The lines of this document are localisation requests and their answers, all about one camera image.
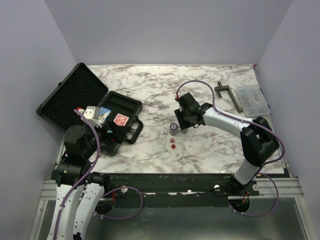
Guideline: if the black foam-lined poker case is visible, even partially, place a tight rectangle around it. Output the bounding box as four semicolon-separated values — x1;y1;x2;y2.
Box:
36;63;144;156

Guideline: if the blue playing card deck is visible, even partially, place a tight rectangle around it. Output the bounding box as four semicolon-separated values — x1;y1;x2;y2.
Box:
98;106;111;125

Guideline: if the clear plastic parts box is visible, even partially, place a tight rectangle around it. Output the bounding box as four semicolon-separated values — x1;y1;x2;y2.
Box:
235;84;271;119

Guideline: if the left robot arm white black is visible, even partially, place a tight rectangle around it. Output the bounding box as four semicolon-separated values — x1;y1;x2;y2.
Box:
47;125;111;240

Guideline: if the clear round dealer button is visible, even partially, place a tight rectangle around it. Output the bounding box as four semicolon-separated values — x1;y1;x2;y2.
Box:
152;141;166;154

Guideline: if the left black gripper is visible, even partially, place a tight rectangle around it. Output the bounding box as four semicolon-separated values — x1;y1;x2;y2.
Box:
83;118;129;159

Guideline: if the purple grey poker chip stack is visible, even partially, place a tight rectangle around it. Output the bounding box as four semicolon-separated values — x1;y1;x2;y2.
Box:
169;123;179;136

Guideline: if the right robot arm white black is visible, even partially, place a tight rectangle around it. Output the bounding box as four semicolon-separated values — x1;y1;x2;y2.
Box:
174;92;280;196

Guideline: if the red playing card deck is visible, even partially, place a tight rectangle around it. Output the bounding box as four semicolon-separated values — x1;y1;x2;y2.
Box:
113;113;130;127

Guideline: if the dark metal handle bracket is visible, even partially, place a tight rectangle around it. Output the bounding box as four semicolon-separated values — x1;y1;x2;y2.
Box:
213;81;244;114

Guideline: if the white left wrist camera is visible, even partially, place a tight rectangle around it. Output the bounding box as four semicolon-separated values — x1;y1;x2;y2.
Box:
77;106;102;128

